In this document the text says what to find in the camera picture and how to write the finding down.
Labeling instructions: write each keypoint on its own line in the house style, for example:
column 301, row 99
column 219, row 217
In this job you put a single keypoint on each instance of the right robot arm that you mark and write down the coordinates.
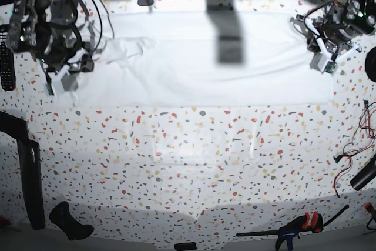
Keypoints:
column 29, row 24

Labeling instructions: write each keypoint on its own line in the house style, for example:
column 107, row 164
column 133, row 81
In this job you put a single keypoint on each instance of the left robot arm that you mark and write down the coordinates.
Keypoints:
column 359, row 15

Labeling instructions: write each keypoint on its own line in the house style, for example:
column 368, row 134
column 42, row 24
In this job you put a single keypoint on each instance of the black round object right edge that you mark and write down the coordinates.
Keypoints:
column 370, row 64

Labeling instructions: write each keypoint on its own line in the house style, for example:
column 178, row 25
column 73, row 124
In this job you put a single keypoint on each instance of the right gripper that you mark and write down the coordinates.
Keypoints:
column 61, row 64

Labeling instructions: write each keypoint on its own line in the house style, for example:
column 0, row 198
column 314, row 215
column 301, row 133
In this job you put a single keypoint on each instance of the black cylinder right edge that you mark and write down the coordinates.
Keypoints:
column 364, row 176

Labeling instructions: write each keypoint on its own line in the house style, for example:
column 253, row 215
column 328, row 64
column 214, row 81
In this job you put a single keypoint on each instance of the black orange bar clamp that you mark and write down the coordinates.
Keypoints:
column 288, row 232

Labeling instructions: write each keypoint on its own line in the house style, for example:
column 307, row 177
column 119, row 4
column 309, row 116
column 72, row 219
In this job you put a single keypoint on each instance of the orange clip right edge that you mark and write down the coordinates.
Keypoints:
column 369, row 208

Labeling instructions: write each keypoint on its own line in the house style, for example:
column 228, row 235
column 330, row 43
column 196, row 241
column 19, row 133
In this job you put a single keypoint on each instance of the white T-shirt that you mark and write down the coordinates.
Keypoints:
column 216, row 58

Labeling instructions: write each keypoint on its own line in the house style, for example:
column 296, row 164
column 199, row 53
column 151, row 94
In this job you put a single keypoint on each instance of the small black box bottom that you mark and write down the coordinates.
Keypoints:
column 186, row 246

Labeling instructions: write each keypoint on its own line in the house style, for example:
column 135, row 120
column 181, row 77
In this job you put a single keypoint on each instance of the black TV remote control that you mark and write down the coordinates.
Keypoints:
column 8, row 79

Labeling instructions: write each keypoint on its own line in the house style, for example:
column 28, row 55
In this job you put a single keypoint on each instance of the black bar clamp left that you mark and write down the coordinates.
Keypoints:
column 30, row 168

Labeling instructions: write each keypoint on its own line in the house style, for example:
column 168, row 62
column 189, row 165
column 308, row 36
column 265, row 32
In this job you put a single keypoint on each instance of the terrazzo pattern table cloth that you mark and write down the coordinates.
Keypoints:
column 166, row 175

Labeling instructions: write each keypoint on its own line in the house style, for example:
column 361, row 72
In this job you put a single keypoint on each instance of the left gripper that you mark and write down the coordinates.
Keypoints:
column 330, row 42

